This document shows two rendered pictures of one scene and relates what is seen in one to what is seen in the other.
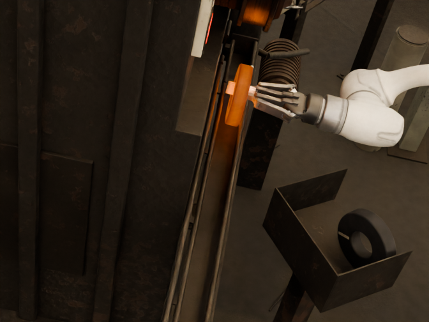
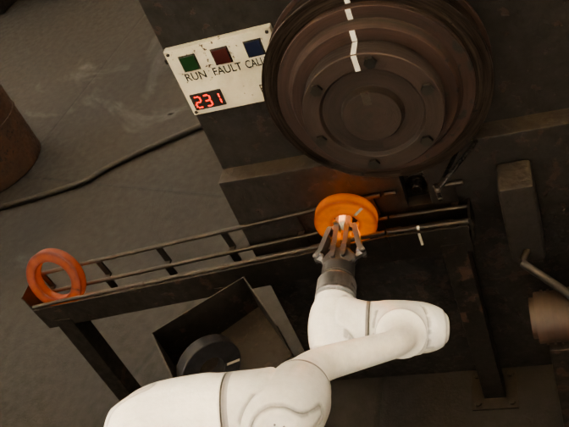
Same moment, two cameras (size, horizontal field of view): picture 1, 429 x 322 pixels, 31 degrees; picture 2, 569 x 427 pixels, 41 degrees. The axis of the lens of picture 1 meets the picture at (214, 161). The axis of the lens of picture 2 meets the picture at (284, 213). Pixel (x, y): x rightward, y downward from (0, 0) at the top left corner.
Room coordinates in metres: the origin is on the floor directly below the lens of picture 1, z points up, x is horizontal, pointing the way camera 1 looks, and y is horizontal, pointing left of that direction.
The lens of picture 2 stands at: (2.01, -1.35, 1.96)
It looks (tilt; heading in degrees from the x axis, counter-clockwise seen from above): 38 degrees down; 117
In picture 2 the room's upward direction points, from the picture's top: 25 degrees counter-clockwise
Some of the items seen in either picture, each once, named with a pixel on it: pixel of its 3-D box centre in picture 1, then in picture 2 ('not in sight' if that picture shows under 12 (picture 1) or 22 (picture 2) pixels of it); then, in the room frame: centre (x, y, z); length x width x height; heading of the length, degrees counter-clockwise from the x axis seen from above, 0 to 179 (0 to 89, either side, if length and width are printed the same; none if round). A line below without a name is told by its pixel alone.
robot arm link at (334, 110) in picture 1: (330, 113); (336, 290); (1.50, -0.25, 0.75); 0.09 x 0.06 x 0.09; 2
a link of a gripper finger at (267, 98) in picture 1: (274, 102); (335, 243); (1.48, -0.11, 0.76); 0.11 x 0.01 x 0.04; 94
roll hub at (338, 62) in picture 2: not in sight; (372, 109); (1.66, -0.11, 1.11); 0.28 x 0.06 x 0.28; 2
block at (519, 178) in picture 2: (244, 24); (521, 211); (1.90, 0.01, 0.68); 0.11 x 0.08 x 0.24; 92
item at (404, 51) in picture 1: (388, 91); not in sight; (2.32, -0.56, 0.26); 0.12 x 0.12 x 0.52
